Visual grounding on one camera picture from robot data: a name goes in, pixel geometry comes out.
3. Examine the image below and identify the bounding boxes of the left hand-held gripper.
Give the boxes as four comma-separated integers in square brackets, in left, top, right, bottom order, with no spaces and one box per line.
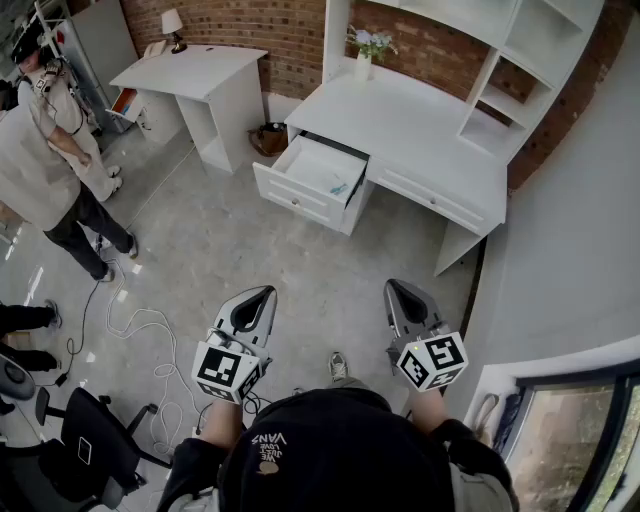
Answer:
[192,285,279,405]

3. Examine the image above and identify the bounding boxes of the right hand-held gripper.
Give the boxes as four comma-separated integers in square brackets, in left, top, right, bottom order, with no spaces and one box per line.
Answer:
[383,279,470,394]

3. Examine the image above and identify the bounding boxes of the person's left forearm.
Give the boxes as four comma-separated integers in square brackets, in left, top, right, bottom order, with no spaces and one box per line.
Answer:
[198,398,247,452]

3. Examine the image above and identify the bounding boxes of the person's right forearm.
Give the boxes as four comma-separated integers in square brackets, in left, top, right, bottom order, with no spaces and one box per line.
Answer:
[407,385,450,437]

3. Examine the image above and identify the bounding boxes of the white closed desk drawer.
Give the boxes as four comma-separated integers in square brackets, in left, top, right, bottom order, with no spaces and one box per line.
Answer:
[371,162,489,235]

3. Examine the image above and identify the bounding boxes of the small drawer with orange inside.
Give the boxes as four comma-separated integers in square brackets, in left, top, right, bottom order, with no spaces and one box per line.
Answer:
[104,86,139,120]

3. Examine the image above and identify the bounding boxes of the person's grey shoe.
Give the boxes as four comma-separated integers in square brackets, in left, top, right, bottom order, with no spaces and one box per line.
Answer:
[328,351,350,384]

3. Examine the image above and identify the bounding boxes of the beige tote bag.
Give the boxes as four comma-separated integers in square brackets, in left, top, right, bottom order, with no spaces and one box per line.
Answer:
[471,392,502,447]

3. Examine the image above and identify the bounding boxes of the dark blue umbrella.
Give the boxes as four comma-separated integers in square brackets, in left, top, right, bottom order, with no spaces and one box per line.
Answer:
[491,392,524,452]

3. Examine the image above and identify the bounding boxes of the brown bag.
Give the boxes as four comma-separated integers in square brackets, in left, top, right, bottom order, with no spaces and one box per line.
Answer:
[246,121,290,158]

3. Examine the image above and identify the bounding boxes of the white desk with hutch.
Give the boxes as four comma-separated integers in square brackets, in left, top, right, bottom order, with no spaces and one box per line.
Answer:
[283,0,609,279]

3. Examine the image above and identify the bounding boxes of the window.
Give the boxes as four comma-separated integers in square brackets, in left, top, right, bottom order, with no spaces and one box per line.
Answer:
[502,357,640,512]

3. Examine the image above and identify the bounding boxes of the black office chair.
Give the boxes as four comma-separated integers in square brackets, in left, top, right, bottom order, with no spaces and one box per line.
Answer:
[0,386,175,512]

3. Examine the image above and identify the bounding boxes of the grey round chair base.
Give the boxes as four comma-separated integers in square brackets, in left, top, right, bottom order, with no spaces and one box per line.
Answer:
[0,351,37,402]

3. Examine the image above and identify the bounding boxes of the small white desk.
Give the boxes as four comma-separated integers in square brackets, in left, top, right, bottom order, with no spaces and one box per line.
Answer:
[108,43,270,175]

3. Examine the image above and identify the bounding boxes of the white vase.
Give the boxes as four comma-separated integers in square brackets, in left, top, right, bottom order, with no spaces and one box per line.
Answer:
[353,48,374,83]

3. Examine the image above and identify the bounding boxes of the pale blue flowers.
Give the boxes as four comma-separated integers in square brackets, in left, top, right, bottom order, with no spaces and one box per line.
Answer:
[345,24,400,64]

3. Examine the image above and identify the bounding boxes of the grey metal cabinet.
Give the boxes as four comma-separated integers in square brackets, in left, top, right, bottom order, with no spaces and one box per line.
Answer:
[53,0,140,134]

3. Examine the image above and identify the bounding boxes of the table lamp with white shade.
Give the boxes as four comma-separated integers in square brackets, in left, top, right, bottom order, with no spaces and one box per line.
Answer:
[159,7,189,55]

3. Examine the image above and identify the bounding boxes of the white cable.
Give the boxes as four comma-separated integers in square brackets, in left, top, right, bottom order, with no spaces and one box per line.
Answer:
[103,258,202,467]

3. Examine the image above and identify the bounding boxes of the black cable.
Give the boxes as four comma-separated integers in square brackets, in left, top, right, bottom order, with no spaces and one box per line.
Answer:
[58,234,117,387]

